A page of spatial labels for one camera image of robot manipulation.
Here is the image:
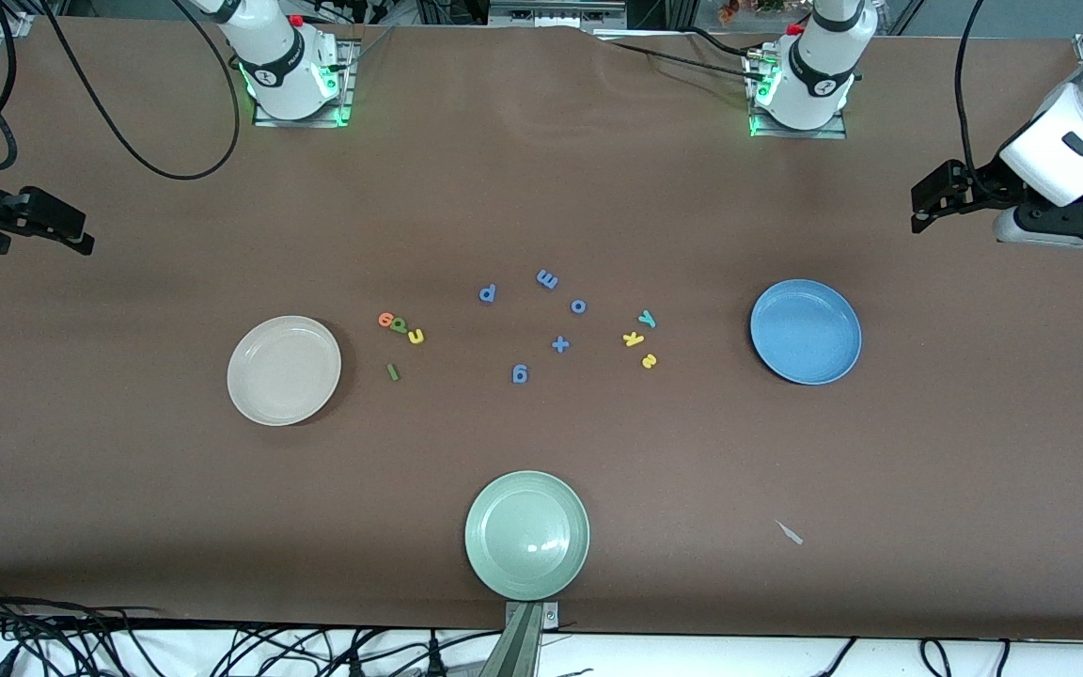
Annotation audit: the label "orange flowers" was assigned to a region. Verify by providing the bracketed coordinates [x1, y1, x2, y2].
[718, 0, 787, 22]

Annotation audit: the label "blue plate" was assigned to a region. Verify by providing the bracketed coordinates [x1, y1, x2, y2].
[750, 279, 863, 386]

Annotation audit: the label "grey metal camera post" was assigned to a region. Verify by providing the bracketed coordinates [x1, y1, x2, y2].
[479, 602, 561, 677]

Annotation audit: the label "pale green plate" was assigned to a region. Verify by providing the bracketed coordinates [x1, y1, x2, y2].
[464, 470, 591, 602]

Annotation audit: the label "grey metal frame block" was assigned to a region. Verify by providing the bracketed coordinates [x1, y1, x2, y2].
[490, 0, 627, 29]

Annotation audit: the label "black base power cable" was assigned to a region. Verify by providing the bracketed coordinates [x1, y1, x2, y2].
[593, 26, 768, 86]

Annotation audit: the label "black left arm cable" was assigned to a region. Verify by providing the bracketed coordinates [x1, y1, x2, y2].
[953, 0, 986, 180]

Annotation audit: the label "brown table cover sheet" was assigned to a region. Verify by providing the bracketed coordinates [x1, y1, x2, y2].
[0, 14, 1083, 640]

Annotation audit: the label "tangled black cable bundle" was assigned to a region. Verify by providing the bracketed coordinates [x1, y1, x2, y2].
[0, 578, 505, 677]

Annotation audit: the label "beige brown plate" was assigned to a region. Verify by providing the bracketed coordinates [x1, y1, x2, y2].
[227, 315, 343, 427]

